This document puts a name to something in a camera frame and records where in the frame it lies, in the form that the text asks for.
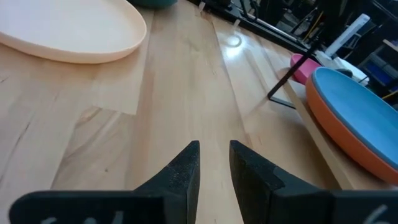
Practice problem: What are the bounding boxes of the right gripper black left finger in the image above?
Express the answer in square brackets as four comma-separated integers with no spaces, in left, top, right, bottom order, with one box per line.
[9,140,201,224]

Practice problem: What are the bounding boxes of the cream round plate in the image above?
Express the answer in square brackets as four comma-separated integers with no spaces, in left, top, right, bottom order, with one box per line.
[0,0,147,65]

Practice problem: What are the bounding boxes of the teal round plate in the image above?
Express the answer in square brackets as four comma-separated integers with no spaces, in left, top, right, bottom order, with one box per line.
[127,0,178,9]

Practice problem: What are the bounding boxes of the wooden shelf black metal frame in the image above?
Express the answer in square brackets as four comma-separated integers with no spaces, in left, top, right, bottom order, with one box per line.
[267,36,398,191]

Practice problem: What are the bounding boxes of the grey storage bins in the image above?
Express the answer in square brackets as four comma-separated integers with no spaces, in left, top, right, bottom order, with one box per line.
[357,40,398,96]

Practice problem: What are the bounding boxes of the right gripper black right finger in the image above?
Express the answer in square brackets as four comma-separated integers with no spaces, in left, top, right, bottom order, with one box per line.
[229,139,398,224]

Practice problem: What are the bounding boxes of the black aluminium table frame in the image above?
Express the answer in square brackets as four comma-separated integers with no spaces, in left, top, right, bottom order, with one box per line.
[186,0,315,55]

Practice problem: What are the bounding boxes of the blue plate orange outside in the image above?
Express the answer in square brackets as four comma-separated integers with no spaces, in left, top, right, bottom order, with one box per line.
[305,67,398,186]

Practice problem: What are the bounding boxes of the white tube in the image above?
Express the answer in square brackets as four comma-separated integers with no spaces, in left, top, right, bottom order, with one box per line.
[324,13,371,57]

